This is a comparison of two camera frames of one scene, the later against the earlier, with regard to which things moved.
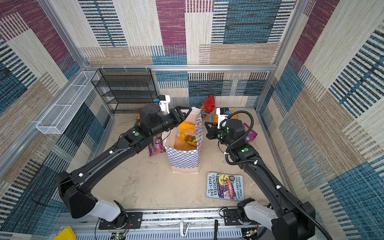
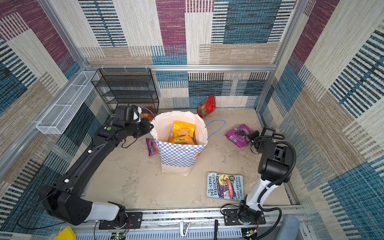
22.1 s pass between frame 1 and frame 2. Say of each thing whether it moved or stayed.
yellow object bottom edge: stayed
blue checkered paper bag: moved
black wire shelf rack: stayed
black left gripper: moved
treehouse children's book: stayed
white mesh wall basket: stayed
